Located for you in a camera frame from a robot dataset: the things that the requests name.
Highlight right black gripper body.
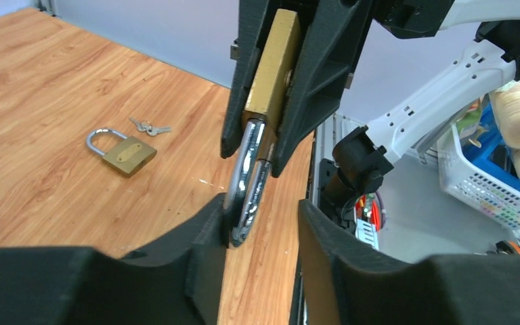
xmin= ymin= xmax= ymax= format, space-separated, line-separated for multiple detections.
xmin=230 ymin=0 xmax=456 ymax=91

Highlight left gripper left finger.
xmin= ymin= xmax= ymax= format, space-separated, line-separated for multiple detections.
xmin=0 ymin=194 xmax=226 ymax=324

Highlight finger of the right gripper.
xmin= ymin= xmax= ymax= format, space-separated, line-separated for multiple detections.
xmin=272 ymin=1 xmax=374 ymax=177
xmin=220 ymin=1 xmax=282 ymax=158

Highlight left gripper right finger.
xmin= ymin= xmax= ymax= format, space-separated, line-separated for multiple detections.
xmin=298 ymin=200 xmax=520 ymax=324

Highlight brass padlock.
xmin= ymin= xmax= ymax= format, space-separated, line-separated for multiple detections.
xmin=85 ymin=128 xmax=157 ymax=177
xmin=223 ymin=9 xmax=301 ymax=248

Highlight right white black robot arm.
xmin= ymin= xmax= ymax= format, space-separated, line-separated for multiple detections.
xmin=221 ymin=1 xmax=520 ymax=221

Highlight silver key bunch on wood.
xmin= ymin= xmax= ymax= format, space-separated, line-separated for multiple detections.
xmin=129 ymin=117 xmax=172 ymax=137

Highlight white basket with blue items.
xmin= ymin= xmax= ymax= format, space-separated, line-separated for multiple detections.
xmin=437 ymin=106 xmax=520 ymax=230

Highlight black keys on table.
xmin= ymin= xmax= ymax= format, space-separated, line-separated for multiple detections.
xmin=485 ymin=240 xmax=520 ymax=255

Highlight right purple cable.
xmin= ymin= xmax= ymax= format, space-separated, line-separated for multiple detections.
xmin=372 ymin=190 xmax=389 ymax=232

